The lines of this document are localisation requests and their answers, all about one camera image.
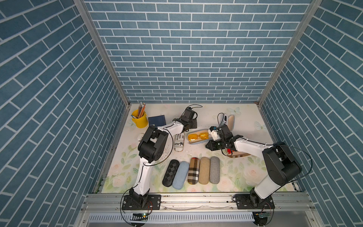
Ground coloured pencils bundle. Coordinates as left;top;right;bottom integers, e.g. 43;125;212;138
138;103;146;118

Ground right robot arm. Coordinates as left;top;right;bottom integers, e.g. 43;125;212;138
206;125;302;206

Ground grey case tortoise sunglasses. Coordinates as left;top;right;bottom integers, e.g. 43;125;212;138
209;157;220;184

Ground light blue denim case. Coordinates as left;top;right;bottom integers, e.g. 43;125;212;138
172;161;189;190

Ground light blue case white sunglasses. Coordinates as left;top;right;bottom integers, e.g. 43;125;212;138
221;115;235;131

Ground blue case yellow glasses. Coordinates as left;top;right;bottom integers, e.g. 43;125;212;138
187;129;212;145

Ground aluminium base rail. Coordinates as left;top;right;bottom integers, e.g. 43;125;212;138
75;192;321;227

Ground plaid beige glasses case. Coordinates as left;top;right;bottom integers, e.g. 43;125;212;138
187;157;200;185

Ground beige case purple glasses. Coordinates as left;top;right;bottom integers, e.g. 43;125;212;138
199;157;210;185

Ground yellow tinted glasses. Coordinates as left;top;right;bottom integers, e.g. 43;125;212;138
188;132;209;142

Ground flag pattern glasses case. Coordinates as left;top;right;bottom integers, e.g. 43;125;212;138
174;132;185;152

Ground black glasses case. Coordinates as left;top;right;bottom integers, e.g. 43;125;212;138
162;159;180;187

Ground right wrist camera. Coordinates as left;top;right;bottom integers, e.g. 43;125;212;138
208;126;221;141

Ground yellow pencil cup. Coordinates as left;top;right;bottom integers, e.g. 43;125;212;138
131;110;148;128

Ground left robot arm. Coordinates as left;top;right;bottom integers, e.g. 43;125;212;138
129;107;198;208

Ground dark blue book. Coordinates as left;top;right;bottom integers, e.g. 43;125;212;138
148;115;166;127

